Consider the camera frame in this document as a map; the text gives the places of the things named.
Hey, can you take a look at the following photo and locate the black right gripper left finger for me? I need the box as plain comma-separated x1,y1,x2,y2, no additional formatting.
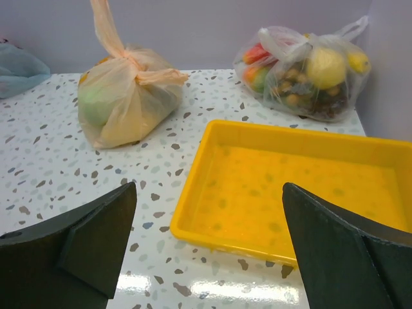
1,182,137,308

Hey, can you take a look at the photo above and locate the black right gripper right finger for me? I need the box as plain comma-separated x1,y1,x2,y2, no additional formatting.
282,183,411,308

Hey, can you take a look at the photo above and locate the light blue printed plastic bag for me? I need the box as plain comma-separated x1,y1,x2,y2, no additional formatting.
1,39,51,99

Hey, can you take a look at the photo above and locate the orange banana-print plastic bag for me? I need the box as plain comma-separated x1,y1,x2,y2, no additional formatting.
77,1,188,149

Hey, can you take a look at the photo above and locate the clear plastic bag of fruit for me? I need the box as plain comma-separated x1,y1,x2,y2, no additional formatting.
233,15,371,122

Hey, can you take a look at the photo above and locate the yellow plastic tray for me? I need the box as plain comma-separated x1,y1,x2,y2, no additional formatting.
170,120,411,266

